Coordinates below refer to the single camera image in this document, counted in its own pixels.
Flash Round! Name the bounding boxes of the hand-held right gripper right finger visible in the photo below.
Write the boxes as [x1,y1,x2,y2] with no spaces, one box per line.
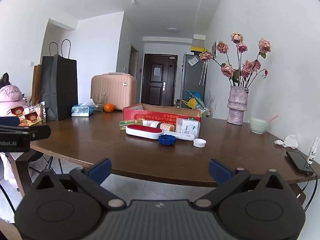
[194,159,292,208]

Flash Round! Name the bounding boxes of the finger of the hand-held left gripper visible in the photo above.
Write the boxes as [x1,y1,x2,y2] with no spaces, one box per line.
[0,116,20,127]
[0,125,51,140]

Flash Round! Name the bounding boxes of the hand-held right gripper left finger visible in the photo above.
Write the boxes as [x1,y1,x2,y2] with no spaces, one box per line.
[31,158,125,209]

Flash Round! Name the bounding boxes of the white plastic piece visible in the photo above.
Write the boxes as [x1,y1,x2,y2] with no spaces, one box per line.
[172,133,196,142]

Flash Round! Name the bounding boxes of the white plastic box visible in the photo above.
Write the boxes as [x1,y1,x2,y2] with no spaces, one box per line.
[175,118,201,136]

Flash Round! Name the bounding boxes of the green spray bottle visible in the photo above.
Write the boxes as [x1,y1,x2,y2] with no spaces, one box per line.
[119,120,143,130]

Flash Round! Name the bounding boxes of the white red lint brush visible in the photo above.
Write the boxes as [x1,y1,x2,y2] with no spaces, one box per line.
[125,124,163,139]

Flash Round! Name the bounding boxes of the blue round scalloped lid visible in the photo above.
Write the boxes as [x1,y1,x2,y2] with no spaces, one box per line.
[158,134,177,146]

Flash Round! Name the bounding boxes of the small white bottle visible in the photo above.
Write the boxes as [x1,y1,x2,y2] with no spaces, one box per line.
[142,120,162,128]

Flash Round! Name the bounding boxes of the red cardboard box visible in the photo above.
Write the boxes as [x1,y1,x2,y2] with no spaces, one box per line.
[122,103,202,125]

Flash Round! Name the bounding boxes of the clear snack bag red labels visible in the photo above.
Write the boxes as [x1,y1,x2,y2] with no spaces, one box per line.
[10,101,47,127]

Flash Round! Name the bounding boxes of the pink padded jacket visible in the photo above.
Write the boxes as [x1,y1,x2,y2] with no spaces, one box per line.
[0,85,29,117]

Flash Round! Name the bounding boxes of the black chair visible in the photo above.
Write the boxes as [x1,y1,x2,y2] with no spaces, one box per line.
[26,152,63,175]

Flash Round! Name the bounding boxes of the blue tissue pack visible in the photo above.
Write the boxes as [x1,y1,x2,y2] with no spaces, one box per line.
[71,99,99,117]

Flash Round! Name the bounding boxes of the brown paper bag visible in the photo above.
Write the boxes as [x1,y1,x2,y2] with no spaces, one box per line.
[30,64,42,105]

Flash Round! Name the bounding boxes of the black paper bag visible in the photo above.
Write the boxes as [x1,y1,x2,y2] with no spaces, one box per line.
[40,39,78,121]

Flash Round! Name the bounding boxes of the clear glass cup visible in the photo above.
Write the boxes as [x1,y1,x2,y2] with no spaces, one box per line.
[91,94,108,112]

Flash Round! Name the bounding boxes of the pink textured vase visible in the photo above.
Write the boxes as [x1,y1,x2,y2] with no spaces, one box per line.
[227,85,249,125]

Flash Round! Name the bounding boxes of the pile of household items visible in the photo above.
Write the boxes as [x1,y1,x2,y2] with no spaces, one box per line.
[175,89,215,118]

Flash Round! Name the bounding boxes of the crumpled white tissue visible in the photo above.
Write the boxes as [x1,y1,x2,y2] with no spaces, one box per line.
[274,135,299,149]

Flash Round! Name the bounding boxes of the black smartphone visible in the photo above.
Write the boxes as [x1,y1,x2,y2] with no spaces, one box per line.
[286,150,314,175]

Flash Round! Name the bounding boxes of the pink ribbed suitcase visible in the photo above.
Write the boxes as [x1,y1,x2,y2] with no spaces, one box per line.
[90,72,138,110]

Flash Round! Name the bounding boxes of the slim white spray bottle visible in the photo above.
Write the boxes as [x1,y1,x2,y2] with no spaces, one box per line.
[307,137,320,165]

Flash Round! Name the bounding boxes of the grey refrigerator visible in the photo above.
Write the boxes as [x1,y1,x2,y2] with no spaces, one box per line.
[180,52,208,105]

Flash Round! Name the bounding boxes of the dark brown entrance door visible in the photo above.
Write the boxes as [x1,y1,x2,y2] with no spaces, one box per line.
[141,53,178,107]

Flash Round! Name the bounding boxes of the dried pink roses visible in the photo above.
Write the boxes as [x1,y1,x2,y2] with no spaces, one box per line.
[199,32,272,89]

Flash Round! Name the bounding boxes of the grey interior door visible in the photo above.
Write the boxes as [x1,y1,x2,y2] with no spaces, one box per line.
[129,44,139,77]

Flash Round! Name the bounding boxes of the charging cable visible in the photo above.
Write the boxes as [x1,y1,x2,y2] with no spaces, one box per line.
[297,165,319,200]

